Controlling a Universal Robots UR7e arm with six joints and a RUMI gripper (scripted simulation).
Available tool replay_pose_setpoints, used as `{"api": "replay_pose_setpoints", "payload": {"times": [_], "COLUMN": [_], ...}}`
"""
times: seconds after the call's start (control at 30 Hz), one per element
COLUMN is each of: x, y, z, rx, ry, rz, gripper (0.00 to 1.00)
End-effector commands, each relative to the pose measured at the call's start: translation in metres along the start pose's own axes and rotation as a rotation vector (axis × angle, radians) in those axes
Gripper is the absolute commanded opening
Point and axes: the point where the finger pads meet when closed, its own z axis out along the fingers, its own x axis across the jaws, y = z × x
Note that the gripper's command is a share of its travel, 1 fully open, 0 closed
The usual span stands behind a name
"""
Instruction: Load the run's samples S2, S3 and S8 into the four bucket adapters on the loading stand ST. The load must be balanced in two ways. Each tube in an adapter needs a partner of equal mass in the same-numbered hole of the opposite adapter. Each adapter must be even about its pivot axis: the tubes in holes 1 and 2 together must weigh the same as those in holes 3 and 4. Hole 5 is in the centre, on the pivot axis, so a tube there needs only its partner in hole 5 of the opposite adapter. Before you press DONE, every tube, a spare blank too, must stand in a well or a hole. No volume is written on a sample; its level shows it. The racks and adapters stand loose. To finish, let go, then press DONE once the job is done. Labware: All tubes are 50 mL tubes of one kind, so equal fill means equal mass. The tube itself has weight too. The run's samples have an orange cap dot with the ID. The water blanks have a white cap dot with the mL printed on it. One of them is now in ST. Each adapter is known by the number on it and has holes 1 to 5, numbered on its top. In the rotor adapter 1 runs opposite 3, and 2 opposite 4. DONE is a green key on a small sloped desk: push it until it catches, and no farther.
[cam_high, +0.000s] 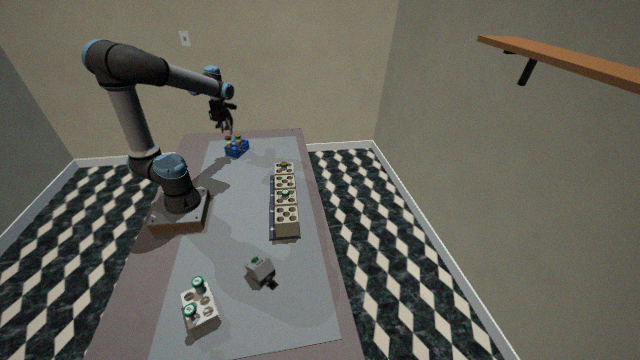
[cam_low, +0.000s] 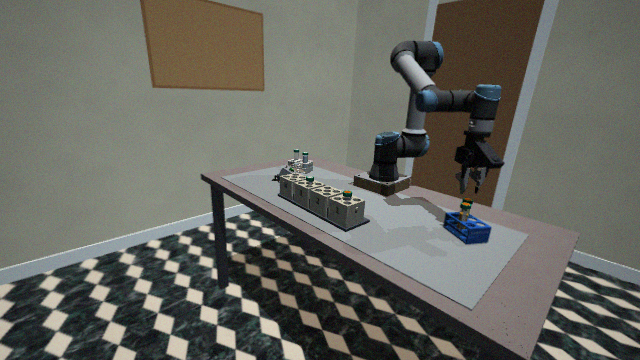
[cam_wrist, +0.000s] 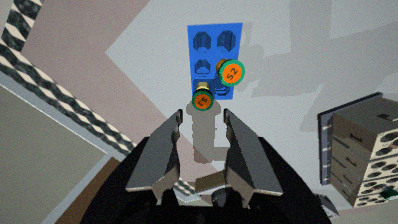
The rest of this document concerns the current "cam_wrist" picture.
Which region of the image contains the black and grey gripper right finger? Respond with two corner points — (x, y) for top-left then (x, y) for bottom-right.
(223, 108), (332, 224)

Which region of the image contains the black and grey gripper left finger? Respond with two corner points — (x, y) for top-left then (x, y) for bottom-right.
(79, 109), (183, 224)

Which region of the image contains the beige bucket adapter with holes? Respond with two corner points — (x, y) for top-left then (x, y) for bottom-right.
(331, 157), (398, 196)
(333, 97), (398, 160)
(332, 138), (398, 181)
(330, 172), (389, 208)

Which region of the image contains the grey bench mat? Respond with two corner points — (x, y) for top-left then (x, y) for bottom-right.
(105, 0), (398, 211)

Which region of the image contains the blue tube rack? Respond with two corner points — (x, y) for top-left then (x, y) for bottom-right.
(187, 23), (242, 100)

